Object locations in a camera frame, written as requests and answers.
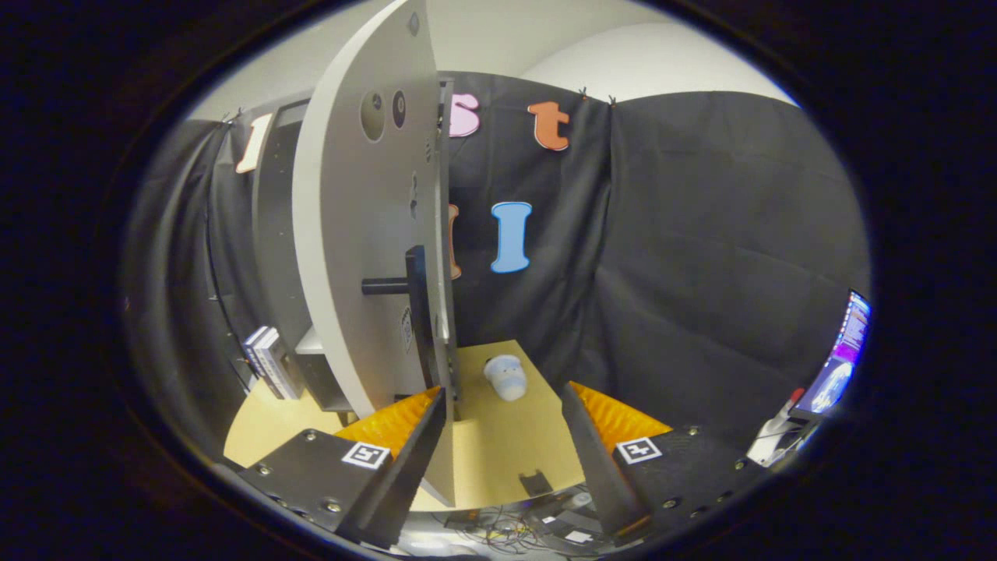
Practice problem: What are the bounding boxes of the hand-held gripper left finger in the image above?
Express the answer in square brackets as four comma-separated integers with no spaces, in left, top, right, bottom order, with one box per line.
[238,386,449,550]

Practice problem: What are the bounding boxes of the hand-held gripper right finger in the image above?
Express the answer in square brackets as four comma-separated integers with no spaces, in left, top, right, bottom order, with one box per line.
[561,380,768,546]

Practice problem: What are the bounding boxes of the black door handle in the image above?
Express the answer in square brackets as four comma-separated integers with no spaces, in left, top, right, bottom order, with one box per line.
[361,245,437,390]

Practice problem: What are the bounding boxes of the light grey cabinet door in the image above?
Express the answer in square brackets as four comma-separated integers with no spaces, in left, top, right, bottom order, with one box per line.
[292,0,460,507]

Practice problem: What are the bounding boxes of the black device white label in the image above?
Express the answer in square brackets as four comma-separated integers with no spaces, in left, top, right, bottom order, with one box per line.
[537,510,612,554]

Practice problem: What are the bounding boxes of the white lidded cup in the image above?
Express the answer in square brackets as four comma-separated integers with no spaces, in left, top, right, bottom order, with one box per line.
[483,355,529,403]

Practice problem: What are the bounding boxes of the grey cover book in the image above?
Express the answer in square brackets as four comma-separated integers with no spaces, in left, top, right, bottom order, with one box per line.
[261,331,306,400]

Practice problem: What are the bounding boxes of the white desk equipment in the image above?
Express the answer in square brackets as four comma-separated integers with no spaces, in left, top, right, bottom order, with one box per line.
[746,387,819,468]

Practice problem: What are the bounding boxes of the white spine book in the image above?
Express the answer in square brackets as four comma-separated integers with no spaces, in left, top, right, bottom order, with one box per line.
[249,327,283,398]

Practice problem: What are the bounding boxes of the black backdrop cloth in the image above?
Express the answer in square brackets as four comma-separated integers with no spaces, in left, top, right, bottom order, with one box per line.
[125,70,872,460]

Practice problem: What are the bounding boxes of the computer monitor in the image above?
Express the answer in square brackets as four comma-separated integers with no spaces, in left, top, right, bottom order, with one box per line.
[794,288,872,418]

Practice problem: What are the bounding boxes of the grey cabinet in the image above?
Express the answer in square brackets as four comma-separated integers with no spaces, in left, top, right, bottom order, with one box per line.
[251,74,456,414]

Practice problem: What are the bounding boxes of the tangle of cables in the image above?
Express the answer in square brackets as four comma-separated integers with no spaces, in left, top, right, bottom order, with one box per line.
[405,487,616,558]

